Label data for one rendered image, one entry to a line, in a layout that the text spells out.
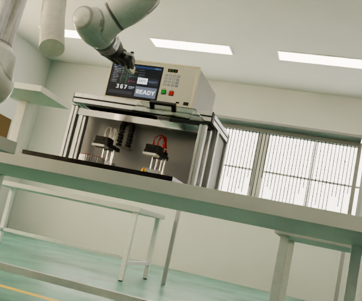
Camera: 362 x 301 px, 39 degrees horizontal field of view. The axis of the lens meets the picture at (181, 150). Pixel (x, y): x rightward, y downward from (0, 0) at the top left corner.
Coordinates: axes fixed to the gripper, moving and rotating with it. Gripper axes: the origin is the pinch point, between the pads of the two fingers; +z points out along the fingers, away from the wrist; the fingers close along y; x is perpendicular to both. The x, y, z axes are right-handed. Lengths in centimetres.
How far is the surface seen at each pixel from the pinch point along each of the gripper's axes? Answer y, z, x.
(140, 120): -6.1, 36.2, -11.6
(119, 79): -22.4, 39.0, 7.5
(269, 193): -25, 665, 52
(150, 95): -5.4, 39.4, 1.9
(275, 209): 64, 3, -43
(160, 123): 3.8, 36.4, -11.1
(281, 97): -36, 662, 215
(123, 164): -16, 52, -30
